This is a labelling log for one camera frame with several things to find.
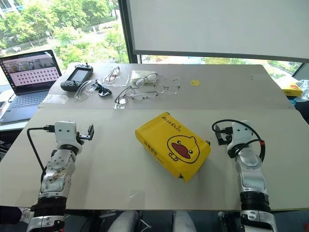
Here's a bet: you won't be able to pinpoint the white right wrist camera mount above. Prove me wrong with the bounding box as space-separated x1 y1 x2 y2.
227 120 254 151

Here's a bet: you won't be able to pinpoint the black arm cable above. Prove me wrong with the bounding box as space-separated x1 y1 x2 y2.
211 118 267 161
27 124 56 175

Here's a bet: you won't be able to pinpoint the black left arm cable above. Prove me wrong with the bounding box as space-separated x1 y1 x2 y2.
27 124 56 175

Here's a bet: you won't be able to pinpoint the white sneaker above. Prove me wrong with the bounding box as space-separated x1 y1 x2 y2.
19 207 35 224

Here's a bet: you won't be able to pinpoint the black-tipped glasses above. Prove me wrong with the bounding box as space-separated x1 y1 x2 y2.
92 79 112 98

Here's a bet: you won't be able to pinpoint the dark blue laptop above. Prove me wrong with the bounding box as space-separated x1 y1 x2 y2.
0 49 63 125

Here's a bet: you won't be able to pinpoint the clear framed glasses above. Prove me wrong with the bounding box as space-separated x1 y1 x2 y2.
154 77 182 95

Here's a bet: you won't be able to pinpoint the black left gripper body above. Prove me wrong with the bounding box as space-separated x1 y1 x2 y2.
76 131 93 146

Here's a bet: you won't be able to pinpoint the black window pillar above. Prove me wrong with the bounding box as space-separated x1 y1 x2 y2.
117 0 137 64

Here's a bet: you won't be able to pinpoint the yellow duck cardboard box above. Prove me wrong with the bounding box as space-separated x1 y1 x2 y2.
135 111 212 183

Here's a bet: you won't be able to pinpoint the small yellow cardboard box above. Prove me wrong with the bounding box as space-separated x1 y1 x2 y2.
281 81 304 97

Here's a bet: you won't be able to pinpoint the red framed glasses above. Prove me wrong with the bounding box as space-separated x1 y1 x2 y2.
102 66 121 83

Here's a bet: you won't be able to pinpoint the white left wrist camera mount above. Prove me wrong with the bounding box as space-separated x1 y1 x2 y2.
54 121 82 148

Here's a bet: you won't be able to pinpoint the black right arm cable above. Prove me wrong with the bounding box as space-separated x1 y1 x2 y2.
211 118 267 161

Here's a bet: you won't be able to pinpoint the dark frame glasses on cloth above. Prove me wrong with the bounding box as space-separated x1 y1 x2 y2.
131 70 158 86

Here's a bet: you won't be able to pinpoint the black handheld remote controller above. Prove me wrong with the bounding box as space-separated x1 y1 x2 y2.
60 62 94 92

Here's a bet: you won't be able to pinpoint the grey rounded robot leg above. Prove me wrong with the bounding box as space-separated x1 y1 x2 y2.
112 210 143 232
172 211 197 232

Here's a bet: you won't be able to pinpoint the silver framed glasses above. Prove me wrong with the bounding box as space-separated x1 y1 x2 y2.
125 90 159 101

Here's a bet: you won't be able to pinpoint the clear safety glasses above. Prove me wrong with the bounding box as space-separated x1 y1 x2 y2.
101 66 130 88
74 79 98 102

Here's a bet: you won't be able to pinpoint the thin black framed glasses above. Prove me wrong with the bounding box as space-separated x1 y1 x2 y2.
114 86 136 106

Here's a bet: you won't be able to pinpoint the thick black framed glasses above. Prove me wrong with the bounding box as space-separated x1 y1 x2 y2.
134 73 158 87

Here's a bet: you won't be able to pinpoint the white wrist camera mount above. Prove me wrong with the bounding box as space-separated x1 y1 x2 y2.
54 121 82 148
227 120 254 151

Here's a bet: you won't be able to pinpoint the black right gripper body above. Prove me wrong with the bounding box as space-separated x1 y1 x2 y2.
220 126 234 146

